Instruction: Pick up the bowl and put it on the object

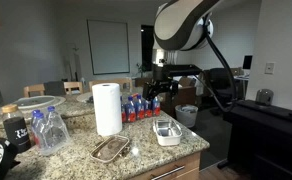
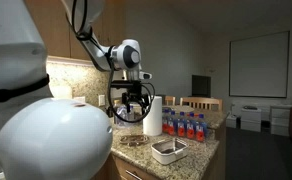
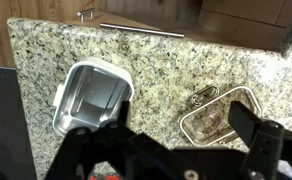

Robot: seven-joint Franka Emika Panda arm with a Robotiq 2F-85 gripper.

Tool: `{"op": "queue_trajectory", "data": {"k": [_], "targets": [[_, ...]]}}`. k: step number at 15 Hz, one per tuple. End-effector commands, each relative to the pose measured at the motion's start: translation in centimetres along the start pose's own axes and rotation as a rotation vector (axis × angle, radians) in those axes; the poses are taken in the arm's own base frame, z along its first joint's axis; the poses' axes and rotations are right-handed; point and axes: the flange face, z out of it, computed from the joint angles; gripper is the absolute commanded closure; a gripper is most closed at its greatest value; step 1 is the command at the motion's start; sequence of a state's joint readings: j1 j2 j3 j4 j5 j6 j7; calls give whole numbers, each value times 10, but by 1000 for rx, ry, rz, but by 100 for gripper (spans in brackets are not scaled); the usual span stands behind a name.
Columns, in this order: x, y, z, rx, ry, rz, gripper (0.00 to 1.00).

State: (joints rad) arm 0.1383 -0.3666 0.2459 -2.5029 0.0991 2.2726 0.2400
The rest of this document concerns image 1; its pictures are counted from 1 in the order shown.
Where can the red blue drink bottle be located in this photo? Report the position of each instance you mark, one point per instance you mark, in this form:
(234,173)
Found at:
(123,110)
(156,106)
(139,107)
(131,114)
(148,108)

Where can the black piano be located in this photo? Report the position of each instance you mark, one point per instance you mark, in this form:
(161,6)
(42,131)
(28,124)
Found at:
(261,140)

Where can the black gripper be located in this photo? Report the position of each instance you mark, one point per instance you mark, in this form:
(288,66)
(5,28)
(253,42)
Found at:
(164,79)

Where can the white waste basket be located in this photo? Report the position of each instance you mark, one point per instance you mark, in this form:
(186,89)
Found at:
(186,114)

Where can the white steel lunch box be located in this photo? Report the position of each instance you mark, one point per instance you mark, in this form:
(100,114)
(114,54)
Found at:
(168,132)

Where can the white paper towel roll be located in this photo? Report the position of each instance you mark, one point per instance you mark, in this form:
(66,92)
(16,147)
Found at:
(107,107)

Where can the clear water bottle pack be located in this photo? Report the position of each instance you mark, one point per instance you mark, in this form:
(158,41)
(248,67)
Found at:
(49,130)

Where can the white oval plate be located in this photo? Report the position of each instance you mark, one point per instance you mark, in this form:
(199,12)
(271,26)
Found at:
(26,105)

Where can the white projector screen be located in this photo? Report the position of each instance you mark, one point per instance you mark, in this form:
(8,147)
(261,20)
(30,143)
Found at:
(109,47)

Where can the black office chair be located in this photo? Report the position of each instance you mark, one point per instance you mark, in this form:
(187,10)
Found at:
(220,84)

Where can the dark monitor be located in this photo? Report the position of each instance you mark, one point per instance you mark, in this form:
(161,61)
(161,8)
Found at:
(247,62)

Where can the wooden chair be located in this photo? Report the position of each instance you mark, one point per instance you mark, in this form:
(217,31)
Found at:
(124,83)
(54,88)

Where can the wooden drawer with handle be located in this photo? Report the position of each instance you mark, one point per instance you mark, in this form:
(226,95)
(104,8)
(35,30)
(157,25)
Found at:
(186,168)

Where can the black sleeved jar wooden lid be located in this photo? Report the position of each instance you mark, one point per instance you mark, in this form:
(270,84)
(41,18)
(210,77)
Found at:
(15,127)

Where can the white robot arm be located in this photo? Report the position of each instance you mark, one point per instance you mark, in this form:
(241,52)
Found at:
(181,25)

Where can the white wall switch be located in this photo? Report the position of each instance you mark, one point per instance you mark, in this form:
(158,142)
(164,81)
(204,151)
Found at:
(269,68)

